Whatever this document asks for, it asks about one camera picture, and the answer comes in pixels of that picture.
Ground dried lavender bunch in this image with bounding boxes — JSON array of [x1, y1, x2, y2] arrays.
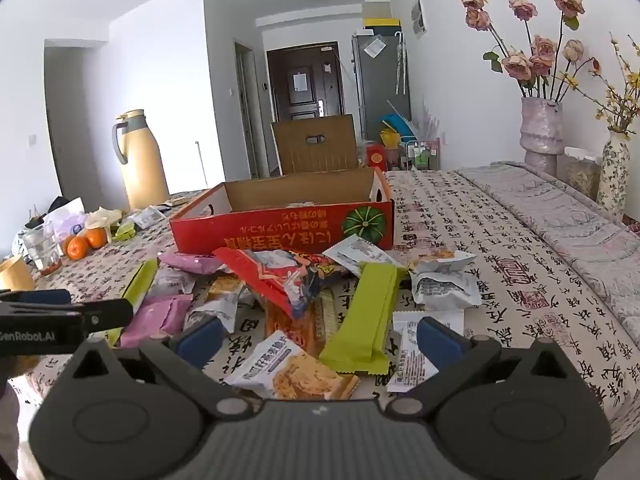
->
[[419, 99, 441, 141]]

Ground lavender white snack packet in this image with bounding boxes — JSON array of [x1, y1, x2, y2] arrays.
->
[[149, 266, 197, 297]]

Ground dried pink rose bouquet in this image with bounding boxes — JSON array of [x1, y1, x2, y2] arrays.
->
[[459, 0, 602, 101]]

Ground metal storage rack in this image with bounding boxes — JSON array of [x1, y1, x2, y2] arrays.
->
[[404, 137, 441, 171]]

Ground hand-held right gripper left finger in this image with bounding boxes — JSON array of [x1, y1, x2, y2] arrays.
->
[[67, 316, 261, 421]]

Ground white biscuit snack packet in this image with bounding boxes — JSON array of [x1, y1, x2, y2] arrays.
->
[[224, 329, 362, 402]]

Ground dark brown door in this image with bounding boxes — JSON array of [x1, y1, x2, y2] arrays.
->
[[266, 45, 346, 122]]

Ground yellow flower branches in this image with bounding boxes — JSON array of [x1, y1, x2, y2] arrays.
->
[[592, 32, 640, 141]]

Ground glass storage jar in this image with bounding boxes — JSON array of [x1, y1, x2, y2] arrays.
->
[[555, 146, 604, 201]]

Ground white wall pipe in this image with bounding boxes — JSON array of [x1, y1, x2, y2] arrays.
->
[[194, 139, 209, 191]]

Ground pink textured vase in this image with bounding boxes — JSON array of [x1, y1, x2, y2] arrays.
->
[[519, 97, 565, 176]]

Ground glass cup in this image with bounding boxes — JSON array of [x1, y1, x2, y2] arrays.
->
[[22, 222, 64, 276]]

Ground white text snack packet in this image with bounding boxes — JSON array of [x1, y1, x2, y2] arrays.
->
[[329, 234, 407, 277]]

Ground orange white snack packet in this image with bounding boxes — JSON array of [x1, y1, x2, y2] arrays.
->
[[408, 248, 479, 274]]

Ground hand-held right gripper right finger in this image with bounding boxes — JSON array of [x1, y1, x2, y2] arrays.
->
[[385, 316, 581, 418]]

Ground large green snack packet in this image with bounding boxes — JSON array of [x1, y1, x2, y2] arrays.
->
[[318, 261, 409, 376]]

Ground white wall panel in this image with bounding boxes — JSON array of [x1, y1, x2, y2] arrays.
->
[[410, 0, 429, 37]]

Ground pink snack packet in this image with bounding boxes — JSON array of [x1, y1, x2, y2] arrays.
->
[[119, 293, 194, 349], [158, 251, 227, 276]]

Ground red cardboard box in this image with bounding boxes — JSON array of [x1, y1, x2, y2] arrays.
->
[[169, 167, 397, 257]]

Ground purple printed plastic bag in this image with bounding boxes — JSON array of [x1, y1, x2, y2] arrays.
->
[[42, 197, 86, 241]]

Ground small white snack packet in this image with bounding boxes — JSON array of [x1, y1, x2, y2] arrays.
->
[[130, 207, 166, 229]]

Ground grey refrigerator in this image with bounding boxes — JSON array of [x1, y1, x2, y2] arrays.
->
[[351, 30, 412, 139]]

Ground small orange biscuit packet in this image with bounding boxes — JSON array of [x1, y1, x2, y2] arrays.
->
[[206, 274, 247, 302]]

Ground floral ceramic vase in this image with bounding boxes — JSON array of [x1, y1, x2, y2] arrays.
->
[[597, 137, 632, 224]]

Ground orange long snack packet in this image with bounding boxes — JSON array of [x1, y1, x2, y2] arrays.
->
[[264, 284, 347, 358]]

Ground bagged paper note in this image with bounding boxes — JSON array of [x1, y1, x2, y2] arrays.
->
[[362, 34, 387, 59]]

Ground long green snack packet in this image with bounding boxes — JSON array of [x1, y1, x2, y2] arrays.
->
[[106, 258, 160, 347]]

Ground grey quilted cloth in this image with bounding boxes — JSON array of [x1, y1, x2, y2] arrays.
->
[[457, 160, 640, 332]]

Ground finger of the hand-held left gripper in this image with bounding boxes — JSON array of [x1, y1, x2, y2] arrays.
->
[[79, 298, 135, 336], [0, 288, 72, 309]]

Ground yellow thermos jug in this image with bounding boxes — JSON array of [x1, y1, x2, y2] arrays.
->
[[110, 108, 171, 211]]

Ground white folded umbrella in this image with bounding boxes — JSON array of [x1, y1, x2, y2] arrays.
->
[[394, 30, 407, 96]]

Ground grey white snack packet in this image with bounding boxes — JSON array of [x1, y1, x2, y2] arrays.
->
[[184, 280, 247, 334]]

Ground printed tablecloth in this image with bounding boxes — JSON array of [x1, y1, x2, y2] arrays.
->
[[0, 167, 640, 447]]

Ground blue plastic item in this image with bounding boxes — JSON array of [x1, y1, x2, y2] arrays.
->
[[382, 112, 416, 139]]

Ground red printed snack bag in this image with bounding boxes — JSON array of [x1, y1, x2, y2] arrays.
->
[[213, 247, 352, 319]]

